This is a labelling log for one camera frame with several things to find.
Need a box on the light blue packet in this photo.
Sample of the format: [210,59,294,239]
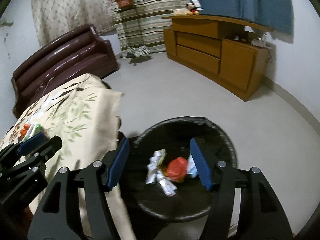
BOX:
[186,154,198,178]

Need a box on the beige patterned curtain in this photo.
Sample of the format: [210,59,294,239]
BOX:
[31,0,114,47]

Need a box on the white router on cabinet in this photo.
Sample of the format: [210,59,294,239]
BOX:
[251,33,267,48]

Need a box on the black lined trash bin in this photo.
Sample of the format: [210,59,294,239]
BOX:
[119,116,238,222]

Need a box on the red plastic bag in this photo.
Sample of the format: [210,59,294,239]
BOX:
[165,157,188,182]

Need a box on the small white box on cabinet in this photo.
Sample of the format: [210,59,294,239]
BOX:
[173,9,189,16]

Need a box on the wooden TV cabinet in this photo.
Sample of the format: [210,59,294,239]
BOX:
[163,15,272,101]

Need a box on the dark red leather sofa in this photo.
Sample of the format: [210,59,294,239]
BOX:
[11,24,119,118]

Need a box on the checkered cloth on stand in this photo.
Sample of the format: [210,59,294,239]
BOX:
[126,45,150,58]

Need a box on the silver foil wrapper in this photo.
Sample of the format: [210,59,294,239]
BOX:
[145,163,177,197]

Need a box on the floral beige tablecloth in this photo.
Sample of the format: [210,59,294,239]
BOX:
[1,74,136,239]

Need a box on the orange plastic bag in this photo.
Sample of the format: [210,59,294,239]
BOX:
[20,124,31,137]

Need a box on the Mickey Mouse plush toy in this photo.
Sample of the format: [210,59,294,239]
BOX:
[185,3,203,16]

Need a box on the blue curtain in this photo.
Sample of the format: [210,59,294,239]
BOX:
[198,0,293,34]

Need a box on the striped curtain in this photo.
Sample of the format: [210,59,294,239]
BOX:
[112,0,190,53]

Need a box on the torn green white carton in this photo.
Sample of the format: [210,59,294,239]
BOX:
[148,149,166,170]

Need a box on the green white wrapper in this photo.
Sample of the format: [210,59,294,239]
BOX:
[22,123,44,142]

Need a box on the black metal plant stand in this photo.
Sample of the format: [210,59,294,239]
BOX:
[117,5,152,66]

